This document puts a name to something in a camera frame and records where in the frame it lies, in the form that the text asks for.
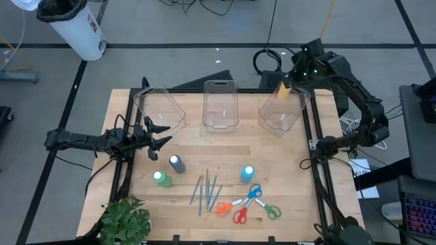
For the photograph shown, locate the blue handled scissors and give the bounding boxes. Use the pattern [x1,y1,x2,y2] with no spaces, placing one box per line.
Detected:
[239,183,264,208]

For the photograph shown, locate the black caster stand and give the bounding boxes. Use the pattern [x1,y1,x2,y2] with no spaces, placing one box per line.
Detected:
[0,105,15,133]

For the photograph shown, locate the white rounded device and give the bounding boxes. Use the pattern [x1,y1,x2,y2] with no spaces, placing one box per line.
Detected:
[380,201,403,221]

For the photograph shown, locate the grey side desk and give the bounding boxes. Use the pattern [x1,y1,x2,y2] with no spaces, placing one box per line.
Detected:
[399,83,436,183]

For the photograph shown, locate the white paper sheet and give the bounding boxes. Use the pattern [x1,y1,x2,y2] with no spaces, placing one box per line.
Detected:
[349,159,380,200]

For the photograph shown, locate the black device on desk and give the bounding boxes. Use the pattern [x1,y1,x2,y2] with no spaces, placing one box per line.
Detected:
[411,76,436,124]

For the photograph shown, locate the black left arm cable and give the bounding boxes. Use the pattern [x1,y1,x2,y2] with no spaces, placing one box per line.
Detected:
[114,114,137,137]

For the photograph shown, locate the white trash can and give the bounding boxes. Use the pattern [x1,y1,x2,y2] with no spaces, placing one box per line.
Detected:
[36,0,108,62]

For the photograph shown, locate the black perforated computer case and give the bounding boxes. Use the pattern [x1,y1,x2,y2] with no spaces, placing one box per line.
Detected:
[259,70,291,91]

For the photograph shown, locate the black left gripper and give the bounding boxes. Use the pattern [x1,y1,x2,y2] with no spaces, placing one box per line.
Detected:
[131,116,174,161]

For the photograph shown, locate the yellow cable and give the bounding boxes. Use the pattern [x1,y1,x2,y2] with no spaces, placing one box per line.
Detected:
[319,0,337,41]

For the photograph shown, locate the green paint bottle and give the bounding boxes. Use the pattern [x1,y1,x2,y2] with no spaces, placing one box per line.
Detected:
[153,170,173,189]

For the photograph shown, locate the backlit keyboard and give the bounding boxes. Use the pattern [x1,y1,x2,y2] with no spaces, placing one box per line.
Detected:
[403,192,436,239]

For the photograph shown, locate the black floor beam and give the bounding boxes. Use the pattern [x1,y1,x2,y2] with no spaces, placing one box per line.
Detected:
[353,157,414,191]

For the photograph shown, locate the clear plastic bin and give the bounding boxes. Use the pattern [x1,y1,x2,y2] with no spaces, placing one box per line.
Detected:
[258,83,312,137]
[133,83,187,136]
[202,80,240,133]

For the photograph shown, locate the light blue paint bottle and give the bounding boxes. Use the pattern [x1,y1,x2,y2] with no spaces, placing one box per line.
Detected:
[239,165,256,185]

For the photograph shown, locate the black aluminium table frame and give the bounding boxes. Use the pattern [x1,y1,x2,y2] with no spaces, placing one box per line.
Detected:
[108,76,345,245]

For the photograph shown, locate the orange handled scissors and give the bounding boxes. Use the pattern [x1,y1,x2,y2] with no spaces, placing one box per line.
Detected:
[215,199,244,218]

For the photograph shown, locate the green handled scissors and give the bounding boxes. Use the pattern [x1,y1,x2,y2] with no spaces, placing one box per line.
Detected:
[254,198,283,221]

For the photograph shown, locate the grey stand base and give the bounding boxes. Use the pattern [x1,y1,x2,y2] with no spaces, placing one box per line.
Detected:
[0,69,39,84]

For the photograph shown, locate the yellow paint bottle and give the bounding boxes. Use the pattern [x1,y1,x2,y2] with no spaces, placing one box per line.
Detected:
[276,81,293,101]

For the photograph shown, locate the black coiled cable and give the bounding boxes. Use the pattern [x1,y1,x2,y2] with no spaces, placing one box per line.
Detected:
[252,0,283,76]

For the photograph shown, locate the white trash can lid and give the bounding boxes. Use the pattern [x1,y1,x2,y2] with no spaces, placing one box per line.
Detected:
[10,0,42,12]

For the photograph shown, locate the black floor cable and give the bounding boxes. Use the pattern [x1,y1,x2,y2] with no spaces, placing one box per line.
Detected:
[158,0,240,17]

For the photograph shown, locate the dark teal paint bottle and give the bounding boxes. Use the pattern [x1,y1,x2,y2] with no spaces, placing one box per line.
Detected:
[168,154,187,175]

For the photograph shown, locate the red handled scissors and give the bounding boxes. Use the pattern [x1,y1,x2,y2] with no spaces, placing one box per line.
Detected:
[232,199,255,225]

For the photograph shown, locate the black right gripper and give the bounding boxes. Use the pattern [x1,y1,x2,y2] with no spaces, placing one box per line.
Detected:
[289,37,328,84]

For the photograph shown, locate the green potted plant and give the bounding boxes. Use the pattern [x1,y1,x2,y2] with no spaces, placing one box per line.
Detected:
[97,195,153,245]

